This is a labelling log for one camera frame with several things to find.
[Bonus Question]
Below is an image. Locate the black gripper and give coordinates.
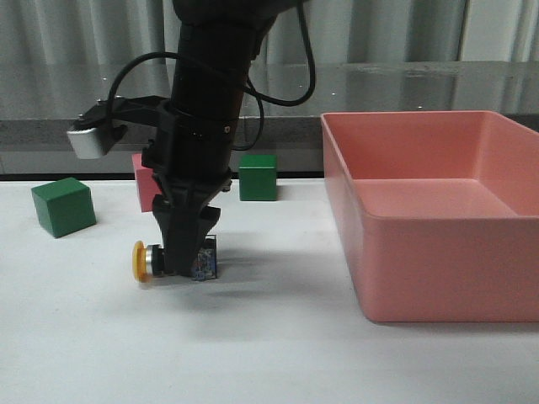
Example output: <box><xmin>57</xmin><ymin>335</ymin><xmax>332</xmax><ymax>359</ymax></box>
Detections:
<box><xmin>141</xmin><ymin>100</ymin><xmax>232</xmax><ymax>276</ymax></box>

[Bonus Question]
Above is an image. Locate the green cube right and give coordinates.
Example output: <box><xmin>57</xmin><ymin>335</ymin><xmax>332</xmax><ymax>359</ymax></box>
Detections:
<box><xmin>238</xmin><ymin>155</ymin><xmax>277</xmax><ymax>201</ymax></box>

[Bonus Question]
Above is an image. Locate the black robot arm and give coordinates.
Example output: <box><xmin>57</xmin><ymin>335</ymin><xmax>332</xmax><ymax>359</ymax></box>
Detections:
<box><xmin>141</xmin><ymin>1</ymin><xmax>304</xmax><ymax>277</ymax></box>

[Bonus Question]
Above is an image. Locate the green cube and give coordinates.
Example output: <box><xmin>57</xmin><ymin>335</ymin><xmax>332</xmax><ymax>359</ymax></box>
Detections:
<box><xmin>238</xmin><ymin>155</ymin><xmax>277</xmax><ymax>201</ymax></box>
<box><xmin>31</xmin><ymin>178</ymin><xmax>97</xmax><ymax>238</ymax></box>

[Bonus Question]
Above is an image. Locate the yellow push button switch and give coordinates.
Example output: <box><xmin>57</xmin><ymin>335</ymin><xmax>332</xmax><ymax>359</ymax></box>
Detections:
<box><xmin>132</xmin><ymin>235</ymin><xmax>218</xmax><ymax>283</ymax></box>

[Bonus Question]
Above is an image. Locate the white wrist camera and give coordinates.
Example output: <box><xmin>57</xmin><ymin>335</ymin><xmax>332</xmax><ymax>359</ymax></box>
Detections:
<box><xmin>66</xmin><ymin>97</ymin><xmax>127</xmax><ymax>160</ymax></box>

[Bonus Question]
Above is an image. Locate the pink wooden cube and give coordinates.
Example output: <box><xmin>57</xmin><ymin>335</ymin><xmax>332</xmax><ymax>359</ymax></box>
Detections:
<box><xmin>131</xmin><ymin>153</ymin><xmax>162</xmax><ymax>213</ymax></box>

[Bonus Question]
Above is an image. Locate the grey-green curtain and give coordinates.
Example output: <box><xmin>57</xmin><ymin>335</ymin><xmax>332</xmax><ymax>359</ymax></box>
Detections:
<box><xmin>1</xmin><ymin>1</ymin><xmax>538</xmax><ymax>65</ymax></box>

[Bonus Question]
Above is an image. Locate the black cable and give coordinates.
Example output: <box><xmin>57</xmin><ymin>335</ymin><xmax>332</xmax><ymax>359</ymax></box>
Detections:
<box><xmin>104</xmin><ymin>0</ymin><xmax>317</xmax><ymax>152</ymax></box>

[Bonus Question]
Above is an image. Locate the pink plastic bin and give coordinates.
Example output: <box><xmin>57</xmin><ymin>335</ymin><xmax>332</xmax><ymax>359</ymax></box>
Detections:
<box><xmin>321</xmin><ymin>111</ymin><xmax>538</xmax><ymax>322</ymax></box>

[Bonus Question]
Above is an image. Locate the green cube left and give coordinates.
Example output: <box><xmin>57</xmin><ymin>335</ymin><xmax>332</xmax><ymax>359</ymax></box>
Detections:
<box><xmin>31</xmin><ymin>178</ymin><xmax>97</xmax><ymax>238</ymax></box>

